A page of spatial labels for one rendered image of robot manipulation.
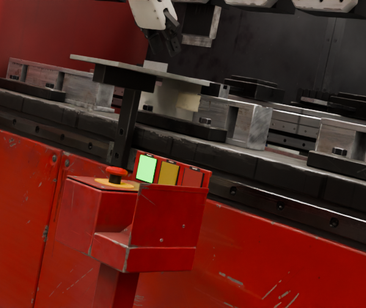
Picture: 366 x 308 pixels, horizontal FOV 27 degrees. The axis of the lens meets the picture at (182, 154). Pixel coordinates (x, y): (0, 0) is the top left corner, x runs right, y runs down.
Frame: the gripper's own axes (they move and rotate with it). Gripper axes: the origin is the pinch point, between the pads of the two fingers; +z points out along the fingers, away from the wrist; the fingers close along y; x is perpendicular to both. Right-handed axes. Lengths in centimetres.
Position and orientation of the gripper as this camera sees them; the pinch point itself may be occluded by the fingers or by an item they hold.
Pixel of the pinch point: (164, 46)
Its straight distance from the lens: 178.0
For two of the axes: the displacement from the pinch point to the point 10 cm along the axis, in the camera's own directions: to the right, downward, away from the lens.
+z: 3.2, 8.1, 4.9
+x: -6.8, 5.6, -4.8
